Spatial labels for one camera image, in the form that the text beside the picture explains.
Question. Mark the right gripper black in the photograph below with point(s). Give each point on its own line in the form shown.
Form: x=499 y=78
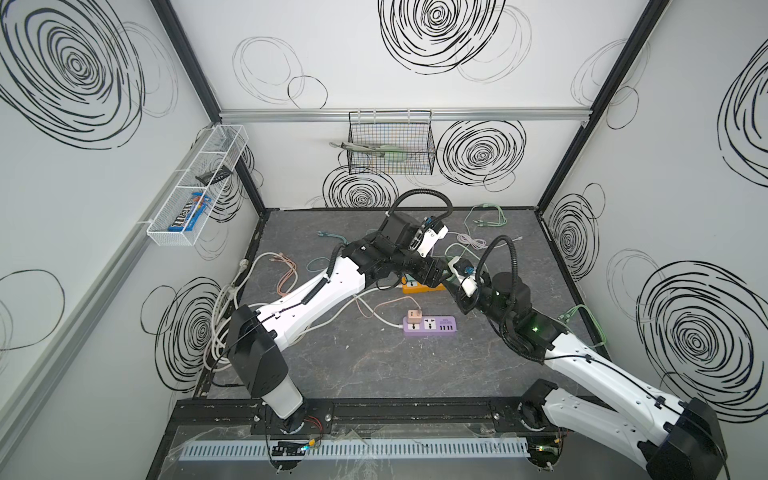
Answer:
x=459 y=294

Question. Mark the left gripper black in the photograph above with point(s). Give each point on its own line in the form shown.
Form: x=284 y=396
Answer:
x=414 y=264

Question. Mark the orange power strip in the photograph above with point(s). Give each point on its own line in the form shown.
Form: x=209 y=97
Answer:
x=414 y=287

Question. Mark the pink plug adapter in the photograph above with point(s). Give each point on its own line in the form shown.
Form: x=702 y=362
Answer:
x=414 y=316

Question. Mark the purple power strip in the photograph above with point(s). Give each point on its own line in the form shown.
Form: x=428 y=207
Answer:
x=431 y=326

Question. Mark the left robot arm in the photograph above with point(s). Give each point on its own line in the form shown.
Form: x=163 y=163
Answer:
x=256 y=338

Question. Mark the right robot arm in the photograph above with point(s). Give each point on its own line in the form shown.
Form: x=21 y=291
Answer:
x=668 y=437

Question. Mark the metal tongs in basket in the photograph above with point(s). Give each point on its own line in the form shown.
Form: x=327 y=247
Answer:
x=387 y=152

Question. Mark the black remote control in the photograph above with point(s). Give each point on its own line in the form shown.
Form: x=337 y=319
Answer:
x=214 y=176

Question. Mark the blue candy packet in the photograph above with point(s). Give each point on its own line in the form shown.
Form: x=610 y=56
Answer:
x=188 y=216

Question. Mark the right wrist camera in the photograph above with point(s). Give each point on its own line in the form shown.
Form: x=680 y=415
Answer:
x=464 y=272

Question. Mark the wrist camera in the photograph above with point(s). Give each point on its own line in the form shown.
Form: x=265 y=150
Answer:
x=464 y=272
x=430 y=233

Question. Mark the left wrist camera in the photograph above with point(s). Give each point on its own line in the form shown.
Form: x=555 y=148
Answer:
x=430 y=233

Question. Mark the black wire wall basket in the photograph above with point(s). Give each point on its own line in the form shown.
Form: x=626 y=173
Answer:
x=410 y=129

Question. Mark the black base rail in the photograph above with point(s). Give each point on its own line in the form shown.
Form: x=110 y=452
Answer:
x=504 y=414

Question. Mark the grey slotted cable duct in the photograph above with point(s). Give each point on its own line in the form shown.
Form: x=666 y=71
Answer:
x=350 y=449

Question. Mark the white wire wall basket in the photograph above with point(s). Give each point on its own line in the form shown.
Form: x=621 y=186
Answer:
x=217 y=145

